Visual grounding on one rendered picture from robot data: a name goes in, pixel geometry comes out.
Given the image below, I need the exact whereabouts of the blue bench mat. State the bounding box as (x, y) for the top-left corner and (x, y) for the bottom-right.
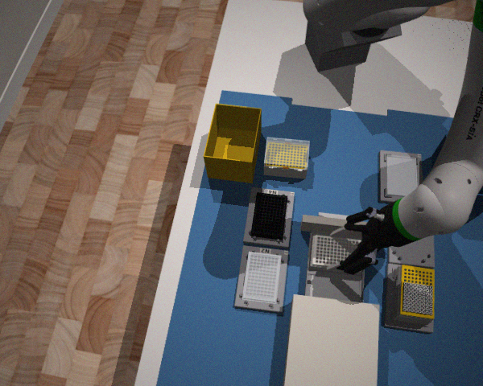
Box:
(156, 90), (483, 386)

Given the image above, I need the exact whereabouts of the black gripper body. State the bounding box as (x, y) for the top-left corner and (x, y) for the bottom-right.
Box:
(361, 216), (391, 253)

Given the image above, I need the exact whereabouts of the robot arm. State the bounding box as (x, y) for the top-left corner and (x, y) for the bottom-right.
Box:
(303, 0), (483, 247)

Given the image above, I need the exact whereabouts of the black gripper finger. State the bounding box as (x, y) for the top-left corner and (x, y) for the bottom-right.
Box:
(327, 236), (378, 275)
(329, 207), (379, 238)

